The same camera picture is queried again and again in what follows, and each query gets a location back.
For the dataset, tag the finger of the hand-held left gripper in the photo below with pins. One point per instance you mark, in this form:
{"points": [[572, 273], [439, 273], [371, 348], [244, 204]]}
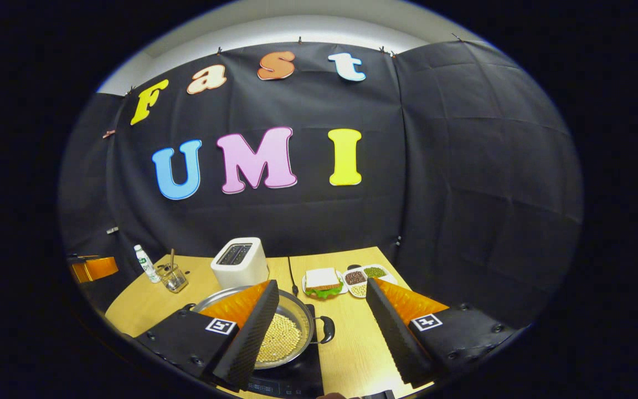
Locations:
{"points": [[97, 267]]}

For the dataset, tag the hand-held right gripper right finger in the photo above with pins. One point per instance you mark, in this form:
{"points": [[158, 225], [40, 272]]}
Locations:
{"points": [[396, 338]]}

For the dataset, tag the pile of soybeans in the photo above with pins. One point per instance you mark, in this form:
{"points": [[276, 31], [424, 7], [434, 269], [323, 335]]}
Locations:
{"points": [[280, 338]]}

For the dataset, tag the sandwich with lettuce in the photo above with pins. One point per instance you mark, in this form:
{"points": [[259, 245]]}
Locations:
{"points": [[323, 279]]}

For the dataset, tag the white green-label drink bottle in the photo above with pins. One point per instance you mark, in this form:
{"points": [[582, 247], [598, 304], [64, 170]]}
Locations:
{"points": [[145, 266]]}

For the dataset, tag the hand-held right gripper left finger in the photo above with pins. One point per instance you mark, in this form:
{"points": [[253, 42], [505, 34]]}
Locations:
{"points": [[247, 343]]}

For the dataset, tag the black backdrop cloth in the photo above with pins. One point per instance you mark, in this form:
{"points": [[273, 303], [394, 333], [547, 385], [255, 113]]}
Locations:
{"points": [[463, 177]]}

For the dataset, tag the black induction cooktop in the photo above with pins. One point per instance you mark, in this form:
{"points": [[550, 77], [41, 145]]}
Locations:
{"points": [[308, 377]]}

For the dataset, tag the white divided dish of beans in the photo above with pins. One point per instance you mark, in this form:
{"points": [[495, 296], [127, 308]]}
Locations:
{"points": [[366, 277]]}

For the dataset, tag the white toaster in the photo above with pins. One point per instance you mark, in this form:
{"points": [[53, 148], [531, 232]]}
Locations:
{"points": [[240, 263]]}

